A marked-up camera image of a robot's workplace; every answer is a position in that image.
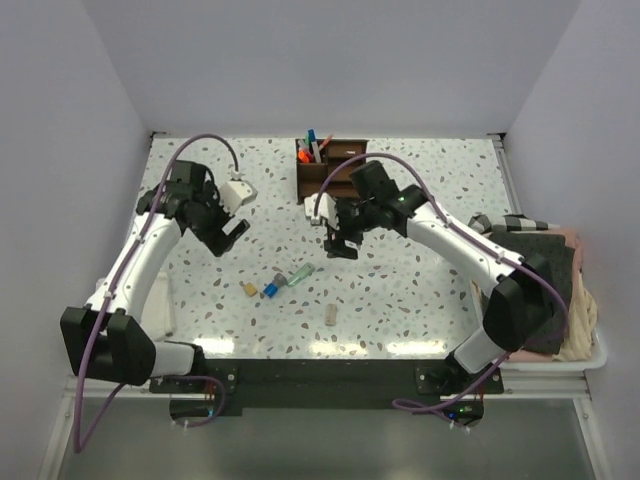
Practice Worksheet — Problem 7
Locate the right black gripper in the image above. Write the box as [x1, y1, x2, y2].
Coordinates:
[325, 198, 381, 259]

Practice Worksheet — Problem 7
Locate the white laundry tray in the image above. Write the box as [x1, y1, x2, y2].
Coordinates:
[469, 219, 609, 373]

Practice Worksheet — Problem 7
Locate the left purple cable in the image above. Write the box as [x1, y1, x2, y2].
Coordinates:
[72, 133, 242, 454]

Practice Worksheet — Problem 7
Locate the beige eraser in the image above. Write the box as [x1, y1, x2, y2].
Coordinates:
[324, 304, 338, 327]

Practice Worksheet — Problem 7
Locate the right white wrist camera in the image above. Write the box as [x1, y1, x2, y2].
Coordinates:
[303, 193, 338, 228]

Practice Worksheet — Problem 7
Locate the green transparent tube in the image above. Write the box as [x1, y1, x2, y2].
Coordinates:
[287, 262, 316, 287]

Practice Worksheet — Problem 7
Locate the brown wooden desk organizer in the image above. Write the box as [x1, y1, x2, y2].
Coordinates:
[296, 139, 368, 205]

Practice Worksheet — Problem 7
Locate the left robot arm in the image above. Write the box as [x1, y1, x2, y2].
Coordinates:
[60, 160, 257, 392]

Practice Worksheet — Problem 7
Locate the black white striped cloth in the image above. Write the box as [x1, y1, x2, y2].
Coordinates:
[468, 214, 559, 235]

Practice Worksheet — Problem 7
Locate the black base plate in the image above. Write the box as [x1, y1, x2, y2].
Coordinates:
[150, 359, 504, 415]

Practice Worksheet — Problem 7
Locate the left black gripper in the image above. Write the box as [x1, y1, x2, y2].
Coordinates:
[189, 182, 249, 256]

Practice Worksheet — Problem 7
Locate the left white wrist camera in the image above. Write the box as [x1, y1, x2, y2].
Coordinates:
[218, 172, 258, 216]

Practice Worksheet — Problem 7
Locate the green capped pen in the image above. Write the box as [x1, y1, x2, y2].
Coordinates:
[321, 134, 333, 148]

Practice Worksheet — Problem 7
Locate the blue capped white marker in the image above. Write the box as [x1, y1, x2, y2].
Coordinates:
[306, 129, 322, 163]

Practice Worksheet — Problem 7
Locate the dark grey dotted cloth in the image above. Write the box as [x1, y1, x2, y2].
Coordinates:
[488, 231, 575, 355]

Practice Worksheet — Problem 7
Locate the black orange marker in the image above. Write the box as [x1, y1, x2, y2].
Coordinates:
[298, 151, 311, 164]

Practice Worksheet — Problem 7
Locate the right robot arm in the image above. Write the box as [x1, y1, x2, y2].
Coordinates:
[304, 160, 568, 393]

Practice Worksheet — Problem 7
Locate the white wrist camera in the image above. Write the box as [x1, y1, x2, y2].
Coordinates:
[303, 193, 338, 228]
[218, 172, 258, 216]

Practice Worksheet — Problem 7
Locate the aluminium frame rail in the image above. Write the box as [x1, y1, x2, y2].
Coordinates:
[87, 355, 589, 399]

